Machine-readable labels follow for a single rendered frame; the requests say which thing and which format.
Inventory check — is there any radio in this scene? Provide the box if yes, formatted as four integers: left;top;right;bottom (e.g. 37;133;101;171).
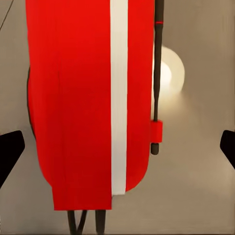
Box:
25;0;164;235

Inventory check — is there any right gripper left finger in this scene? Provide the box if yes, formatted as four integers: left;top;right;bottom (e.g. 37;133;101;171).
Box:
0;130;25;188

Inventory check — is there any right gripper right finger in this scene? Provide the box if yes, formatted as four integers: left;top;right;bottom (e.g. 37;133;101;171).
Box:
220;130;235;168

